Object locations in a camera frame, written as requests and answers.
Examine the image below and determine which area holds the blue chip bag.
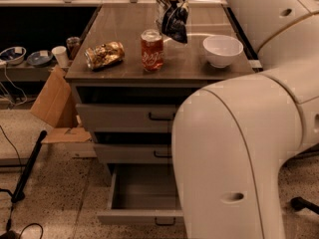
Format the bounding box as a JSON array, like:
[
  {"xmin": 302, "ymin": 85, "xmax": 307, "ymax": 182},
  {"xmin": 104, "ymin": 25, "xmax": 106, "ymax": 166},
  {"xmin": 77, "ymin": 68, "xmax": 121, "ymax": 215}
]
[{"xmin": 156, "ymin": 0, "xmax": 188, "ymax": 44}]

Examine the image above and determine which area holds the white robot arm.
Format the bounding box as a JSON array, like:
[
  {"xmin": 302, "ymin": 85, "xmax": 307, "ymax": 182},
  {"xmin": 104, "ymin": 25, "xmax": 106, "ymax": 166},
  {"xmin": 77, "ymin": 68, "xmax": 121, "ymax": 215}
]
[{"xmin": 172, "ymin": 0, "xmax": 319, "ymax": 239}]

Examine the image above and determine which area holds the grey drawer cabinet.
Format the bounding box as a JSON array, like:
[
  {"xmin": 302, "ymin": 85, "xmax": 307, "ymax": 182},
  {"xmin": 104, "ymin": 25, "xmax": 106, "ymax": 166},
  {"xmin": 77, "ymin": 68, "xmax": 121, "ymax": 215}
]
[{"xmin": 67, "ymin": 3, "xmax": 252, "ymax": 174}]

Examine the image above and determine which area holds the grey top drawer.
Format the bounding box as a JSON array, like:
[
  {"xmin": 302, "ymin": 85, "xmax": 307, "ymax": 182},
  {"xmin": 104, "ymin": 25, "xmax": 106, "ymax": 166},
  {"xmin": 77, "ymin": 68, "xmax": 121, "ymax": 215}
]
[{"xmin": 76, "ymin": 104, "xmax": 176, "ymax": 132}]

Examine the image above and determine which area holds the grey drawer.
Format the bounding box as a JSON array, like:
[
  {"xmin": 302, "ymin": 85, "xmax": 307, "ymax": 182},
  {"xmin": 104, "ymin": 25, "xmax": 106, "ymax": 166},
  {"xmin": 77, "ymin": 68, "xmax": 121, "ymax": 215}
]
[
  {"xmin": 98, "ymin": 163, "xmax": 183, "ymax": 226},
  {"xmin": 94, "ymin": 144, "xmax": 172, "ymax": 164},
  {"xmin": 76, "ymin": 104, "xmax": 176, "ymax": 132}
]

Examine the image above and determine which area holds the grey middle drawer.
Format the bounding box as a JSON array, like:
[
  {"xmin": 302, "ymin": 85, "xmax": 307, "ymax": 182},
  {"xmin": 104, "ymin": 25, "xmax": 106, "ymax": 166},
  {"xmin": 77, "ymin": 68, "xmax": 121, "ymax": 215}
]
[{"xmin": 94, "ymin": 144, "xmax": 172, "ymax": 164}]

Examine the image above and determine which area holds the grey bottom drawer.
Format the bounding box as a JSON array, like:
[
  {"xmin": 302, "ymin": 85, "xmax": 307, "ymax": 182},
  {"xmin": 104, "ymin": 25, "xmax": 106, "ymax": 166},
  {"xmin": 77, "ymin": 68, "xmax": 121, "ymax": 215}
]
[{"xmin": 98, "ymin": 163, "xmax": 183, "ymax": 226}]

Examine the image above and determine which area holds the red soda can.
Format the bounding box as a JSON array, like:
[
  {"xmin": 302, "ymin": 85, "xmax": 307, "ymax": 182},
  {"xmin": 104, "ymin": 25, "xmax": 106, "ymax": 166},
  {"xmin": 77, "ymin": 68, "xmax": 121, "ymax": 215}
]
[{"xmin": 141, "ymin": 29, "xmax": 163, "ymax": 72}]

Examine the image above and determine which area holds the white bowl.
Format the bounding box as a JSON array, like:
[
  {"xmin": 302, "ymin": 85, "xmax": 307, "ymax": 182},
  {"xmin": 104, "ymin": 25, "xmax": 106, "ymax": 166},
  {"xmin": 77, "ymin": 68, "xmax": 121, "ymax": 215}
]
[{"xmin": 202, "ymin": 35, "xmax": 243, "ymax": 68}]

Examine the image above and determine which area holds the dark glass jar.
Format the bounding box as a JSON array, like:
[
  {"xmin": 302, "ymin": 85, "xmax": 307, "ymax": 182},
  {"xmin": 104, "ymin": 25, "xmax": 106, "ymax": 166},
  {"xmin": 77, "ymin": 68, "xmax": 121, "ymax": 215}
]
[{"xmin": 66, "ymin": 37, "xmax": 81, "ymax": 60}]

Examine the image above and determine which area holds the white paper cup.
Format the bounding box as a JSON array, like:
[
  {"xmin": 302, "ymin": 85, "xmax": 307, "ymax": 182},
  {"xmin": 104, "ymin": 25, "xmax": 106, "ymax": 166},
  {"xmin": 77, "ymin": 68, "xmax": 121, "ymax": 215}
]
[{"xmin": 52, "ymin": 46, "xmax": 69, "ymax": 68}]

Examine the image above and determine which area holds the blue bowl right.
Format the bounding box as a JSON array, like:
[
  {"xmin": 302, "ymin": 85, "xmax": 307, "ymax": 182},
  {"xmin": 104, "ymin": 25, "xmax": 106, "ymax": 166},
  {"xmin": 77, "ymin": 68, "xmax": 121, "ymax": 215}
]
[{"xmin": 27, "ymin": 50, "xmax": 53, "ymax": 68}]

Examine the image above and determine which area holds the blue bowl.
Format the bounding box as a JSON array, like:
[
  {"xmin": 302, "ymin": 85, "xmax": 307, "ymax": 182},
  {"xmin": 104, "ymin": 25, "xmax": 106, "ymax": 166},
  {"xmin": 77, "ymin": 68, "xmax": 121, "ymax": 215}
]
[
  {"xmin": 0, "ymin": 46, "xmax": 26, "ymax": 66},
  {"xmin": 27, "ymin": 50, "xmax": 53, "ymax": 68}
]

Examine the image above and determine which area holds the brown cardboard box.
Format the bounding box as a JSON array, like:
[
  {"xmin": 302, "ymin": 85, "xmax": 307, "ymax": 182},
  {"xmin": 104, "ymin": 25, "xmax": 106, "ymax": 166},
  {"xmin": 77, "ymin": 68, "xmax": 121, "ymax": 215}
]
[{"xmin": 31, "ymin": 66, "xmax": 91, "ymax": 143}]

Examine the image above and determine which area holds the blue bowl left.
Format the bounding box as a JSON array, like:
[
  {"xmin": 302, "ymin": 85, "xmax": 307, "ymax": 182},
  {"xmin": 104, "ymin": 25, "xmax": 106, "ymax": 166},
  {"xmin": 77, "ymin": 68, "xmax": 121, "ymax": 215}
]
[{"xmin": 0, "ymin": 46, "xmax": 26, "ymax": 66}]

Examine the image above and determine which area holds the black chair base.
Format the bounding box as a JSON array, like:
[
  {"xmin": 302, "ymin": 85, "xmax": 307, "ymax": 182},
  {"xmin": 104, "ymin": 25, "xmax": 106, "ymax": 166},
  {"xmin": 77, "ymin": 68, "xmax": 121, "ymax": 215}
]
[{"xmin": 290, "ymin": 197, "xmax": 319, "ymax": 215}]

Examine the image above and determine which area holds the black left stand leg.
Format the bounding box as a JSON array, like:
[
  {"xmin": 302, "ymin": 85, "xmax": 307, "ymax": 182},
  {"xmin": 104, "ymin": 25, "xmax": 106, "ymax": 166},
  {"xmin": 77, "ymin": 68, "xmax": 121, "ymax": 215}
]
[{"xmin": 11, "ymin": 130, "xmax": 47, "ymax": 203}]

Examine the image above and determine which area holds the white cable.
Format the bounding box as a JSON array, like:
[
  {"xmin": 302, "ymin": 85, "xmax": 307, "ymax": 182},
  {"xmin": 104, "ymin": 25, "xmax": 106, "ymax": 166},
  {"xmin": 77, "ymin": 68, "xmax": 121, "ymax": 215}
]
[{"xmin": 0, "ymin": 63, "xmax": 29, "ymax": 108}]

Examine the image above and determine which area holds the black floor cable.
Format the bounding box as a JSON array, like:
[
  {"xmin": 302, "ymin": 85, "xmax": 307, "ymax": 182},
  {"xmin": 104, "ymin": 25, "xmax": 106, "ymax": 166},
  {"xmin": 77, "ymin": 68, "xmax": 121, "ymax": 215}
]
[{"xmin": 0, "ymin": 124, "xmax": 45, "ymax": 239}]

